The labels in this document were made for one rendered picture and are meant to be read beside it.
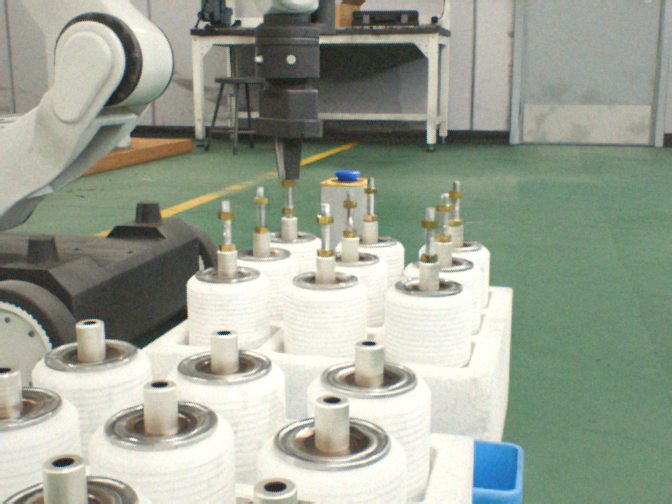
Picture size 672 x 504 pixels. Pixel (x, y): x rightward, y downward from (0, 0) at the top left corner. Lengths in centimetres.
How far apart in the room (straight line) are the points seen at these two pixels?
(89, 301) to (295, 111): 42
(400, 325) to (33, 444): 44
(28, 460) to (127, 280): 80
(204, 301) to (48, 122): 53
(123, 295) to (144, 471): 85
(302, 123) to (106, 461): 67
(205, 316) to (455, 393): 29
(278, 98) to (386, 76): 498
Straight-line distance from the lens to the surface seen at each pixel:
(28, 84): 721
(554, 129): 604
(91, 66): 134
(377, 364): 65
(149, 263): 146
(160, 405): 58
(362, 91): 617
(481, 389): 89
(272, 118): 118
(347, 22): 578
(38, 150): 144
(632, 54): 605
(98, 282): 132
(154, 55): 139
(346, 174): 134
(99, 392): 70
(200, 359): 71
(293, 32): 115
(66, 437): 63
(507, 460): 89
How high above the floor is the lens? 48
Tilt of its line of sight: 12 degrees down
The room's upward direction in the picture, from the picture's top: straight up
